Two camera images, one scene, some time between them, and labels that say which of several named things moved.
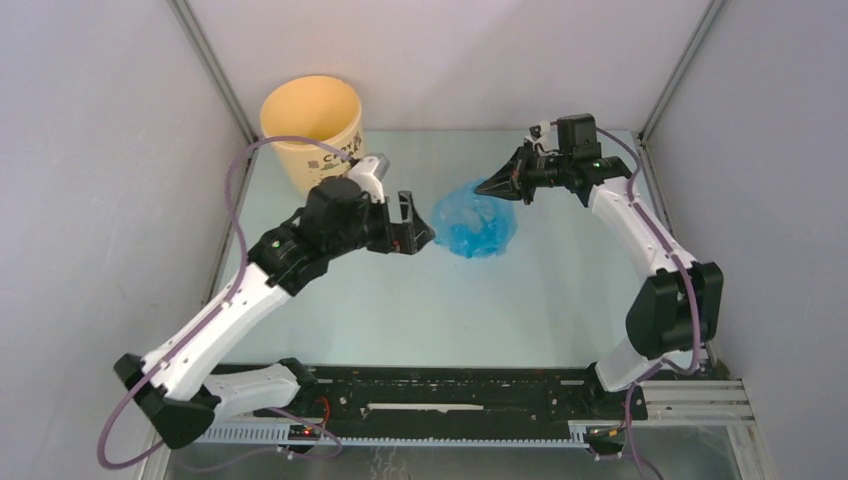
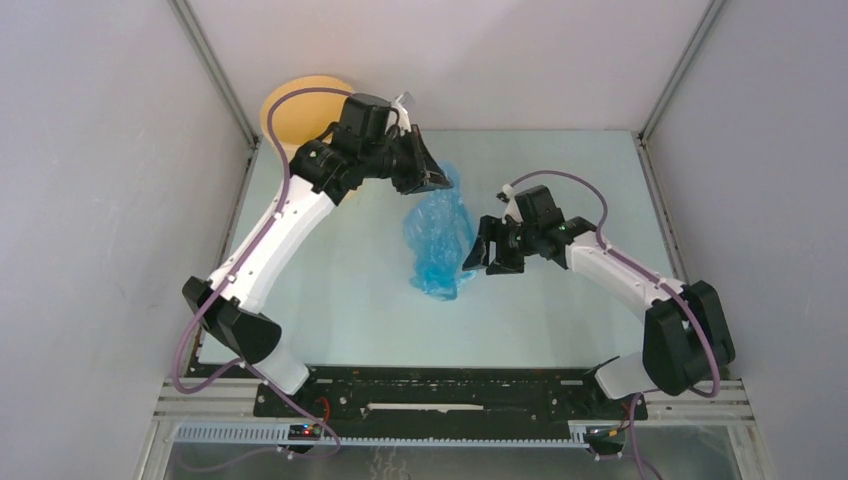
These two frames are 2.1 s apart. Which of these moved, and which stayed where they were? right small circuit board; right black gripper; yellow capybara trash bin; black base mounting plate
Moved: right black gripper
Stayed: yellow capybara trash bin; right small circuit board; black base mounting plate
